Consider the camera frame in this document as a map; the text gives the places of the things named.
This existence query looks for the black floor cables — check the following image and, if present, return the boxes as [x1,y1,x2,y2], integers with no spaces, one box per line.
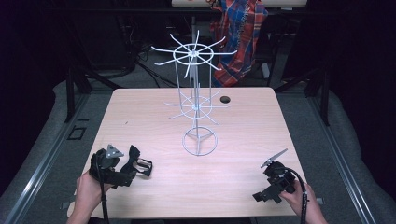
[124,40,180,89]

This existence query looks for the person's right hand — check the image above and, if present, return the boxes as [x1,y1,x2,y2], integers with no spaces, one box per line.
[278,180,318,217]

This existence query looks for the white wire display rack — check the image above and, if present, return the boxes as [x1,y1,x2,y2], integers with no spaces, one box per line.
[150,29,238,157]

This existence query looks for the black metal stand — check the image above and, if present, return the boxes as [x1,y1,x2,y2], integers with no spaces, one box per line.
[274,66,332,127]
[64,60,124,124]

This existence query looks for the right hand-held gripper black cable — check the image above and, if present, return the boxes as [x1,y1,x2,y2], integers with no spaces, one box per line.
[279,167,310,224]

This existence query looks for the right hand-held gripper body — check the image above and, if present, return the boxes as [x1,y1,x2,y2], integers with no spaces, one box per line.
[260,147,297,198]

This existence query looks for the left hand-held gripper black cable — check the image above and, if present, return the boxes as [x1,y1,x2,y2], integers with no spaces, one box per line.
[95,155,110,224]

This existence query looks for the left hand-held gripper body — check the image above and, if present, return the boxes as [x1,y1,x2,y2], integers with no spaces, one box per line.
[89,144,138,189]

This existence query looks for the red blue plaid cloth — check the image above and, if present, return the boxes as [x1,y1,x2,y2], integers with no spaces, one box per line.
[209,0,269,88]

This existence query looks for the aluminium floor rail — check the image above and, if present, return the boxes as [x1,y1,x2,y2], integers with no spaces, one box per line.
[306,92,379,224]
[3,92,92,224]

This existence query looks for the person's left hand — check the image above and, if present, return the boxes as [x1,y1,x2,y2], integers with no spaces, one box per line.
[75,170,114,217]

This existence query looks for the hand-held gripper black cable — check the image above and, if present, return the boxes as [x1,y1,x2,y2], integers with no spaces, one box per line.
[95,155,110,224]
[279,167,310,224]

